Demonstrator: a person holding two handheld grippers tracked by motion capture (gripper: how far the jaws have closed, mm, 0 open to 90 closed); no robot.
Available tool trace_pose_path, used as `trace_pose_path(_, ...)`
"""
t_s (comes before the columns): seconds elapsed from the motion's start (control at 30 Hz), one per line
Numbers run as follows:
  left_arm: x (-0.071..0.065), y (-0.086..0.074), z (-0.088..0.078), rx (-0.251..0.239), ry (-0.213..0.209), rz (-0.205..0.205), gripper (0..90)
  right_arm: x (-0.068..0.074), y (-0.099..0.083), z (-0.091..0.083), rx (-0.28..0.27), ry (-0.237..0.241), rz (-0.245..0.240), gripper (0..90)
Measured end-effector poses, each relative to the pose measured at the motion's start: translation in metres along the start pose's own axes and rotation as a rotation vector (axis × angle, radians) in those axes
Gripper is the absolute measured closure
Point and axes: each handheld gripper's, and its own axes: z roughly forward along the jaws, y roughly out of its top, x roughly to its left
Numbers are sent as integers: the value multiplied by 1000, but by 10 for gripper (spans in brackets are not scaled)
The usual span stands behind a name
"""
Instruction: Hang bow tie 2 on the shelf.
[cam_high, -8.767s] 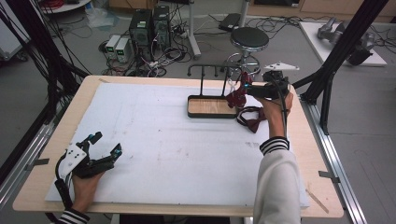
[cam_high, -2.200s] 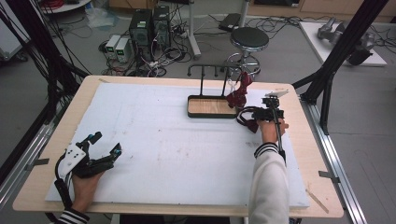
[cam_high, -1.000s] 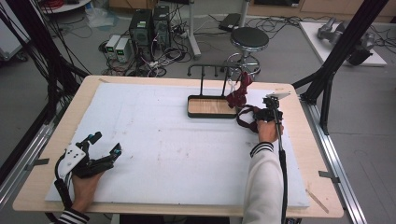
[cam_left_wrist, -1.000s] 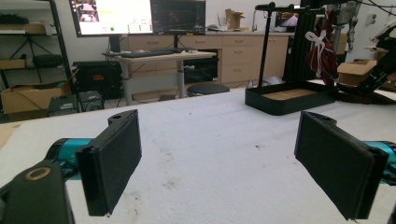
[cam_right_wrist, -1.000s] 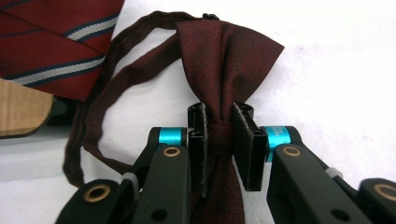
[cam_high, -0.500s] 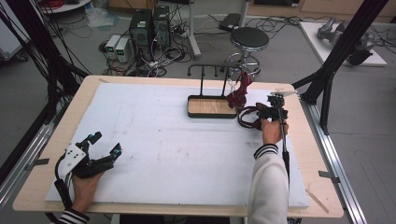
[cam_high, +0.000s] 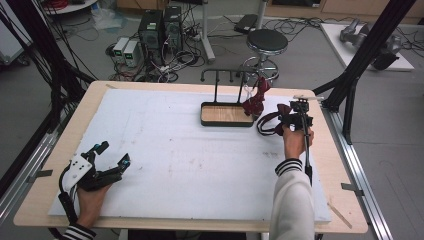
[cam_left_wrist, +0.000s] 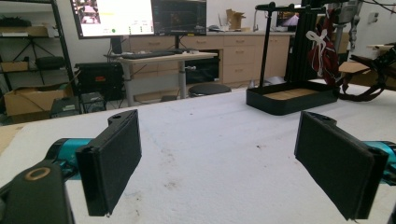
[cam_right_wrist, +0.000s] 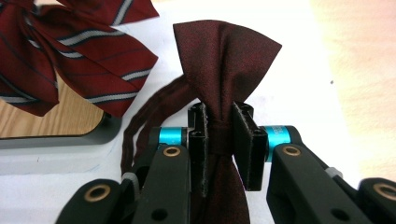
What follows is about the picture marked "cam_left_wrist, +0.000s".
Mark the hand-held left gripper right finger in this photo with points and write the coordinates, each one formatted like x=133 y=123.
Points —
x=336 y=165

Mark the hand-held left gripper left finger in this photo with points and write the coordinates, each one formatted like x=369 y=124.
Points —
x=112 y=161

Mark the dark red cloth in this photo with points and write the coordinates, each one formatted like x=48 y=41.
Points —
x=325 y=59

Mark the black rack with wooden tray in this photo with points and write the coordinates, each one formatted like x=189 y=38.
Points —
x=289 y=104

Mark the flat cardboard box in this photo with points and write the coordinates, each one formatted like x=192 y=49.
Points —
x=351 y=67

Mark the black computer tower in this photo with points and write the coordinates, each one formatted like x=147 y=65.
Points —
x=66 y=107
x=92 y=102

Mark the black equipment case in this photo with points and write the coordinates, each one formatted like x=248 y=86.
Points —
x=99 y=81

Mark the small monitor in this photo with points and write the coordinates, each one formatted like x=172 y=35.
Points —
x=288 y=20

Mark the large cardboard box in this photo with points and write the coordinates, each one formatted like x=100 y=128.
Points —
x=34 y=101

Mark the white foam mat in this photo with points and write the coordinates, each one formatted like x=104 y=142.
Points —
x=218 y=140

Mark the black keyboard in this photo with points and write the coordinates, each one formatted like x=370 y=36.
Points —
x=148 y=55

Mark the grey-legged desk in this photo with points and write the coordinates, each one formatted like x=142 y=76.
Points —
x=168 y=58

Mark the black round stool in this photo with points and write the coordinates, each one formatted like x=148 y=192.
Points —
x=208 y=89

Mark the wooden drawer cabinet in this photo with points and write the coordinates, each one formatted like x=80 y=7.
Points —
x=243 y=56

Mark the black metal shelf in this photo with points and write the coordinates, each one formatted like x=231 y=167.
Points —
x=60 y=40

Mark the open cardboard box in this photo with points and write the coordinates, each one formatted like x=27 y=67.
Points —
x=235 y=20

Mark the monitor with white screen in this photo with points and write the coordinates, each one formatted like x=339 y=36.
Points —
x=124 y=17

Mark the monitor with dark screen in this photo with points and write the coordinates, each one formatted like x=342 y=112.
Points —
x=179 y=17

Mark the black metal frame post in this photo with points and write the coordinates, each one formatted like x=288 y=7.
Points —
x=299 y=46

